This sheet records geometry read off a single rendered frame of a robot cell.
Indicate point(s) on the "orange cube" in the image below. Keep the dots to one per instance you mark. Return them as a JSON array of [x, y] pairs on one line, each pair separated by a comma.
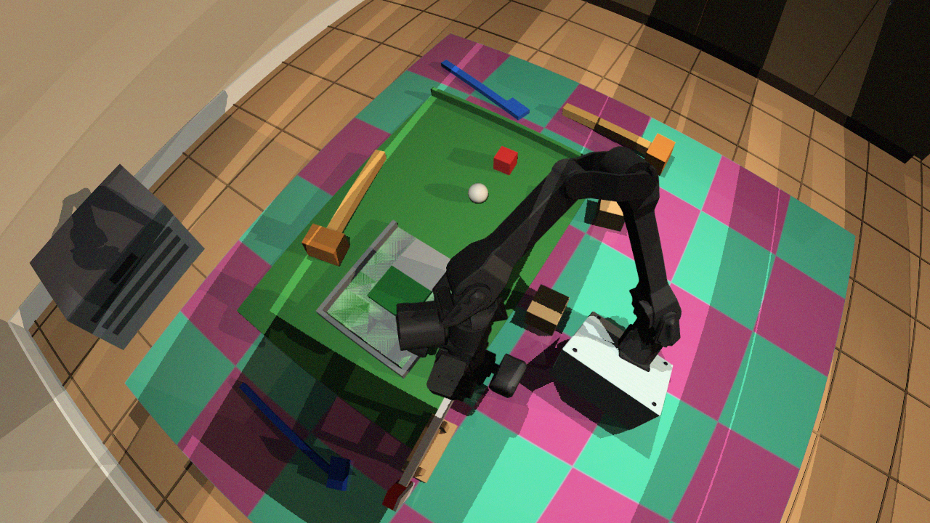
[[609, 215], [546, 309]]

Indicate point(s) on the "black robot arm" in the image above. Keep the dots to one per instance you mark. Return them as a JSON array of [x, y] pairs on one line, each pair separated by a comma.
[[477, 274]]

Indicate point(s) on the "white golf ball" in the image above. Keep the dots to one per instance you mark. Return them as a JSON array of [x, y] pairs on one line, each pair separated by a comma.
[[478, 193]]

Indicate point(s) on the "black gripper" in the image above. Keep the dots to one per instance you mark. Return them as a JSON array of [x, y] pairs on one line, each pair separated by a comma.
[[506, 376]]

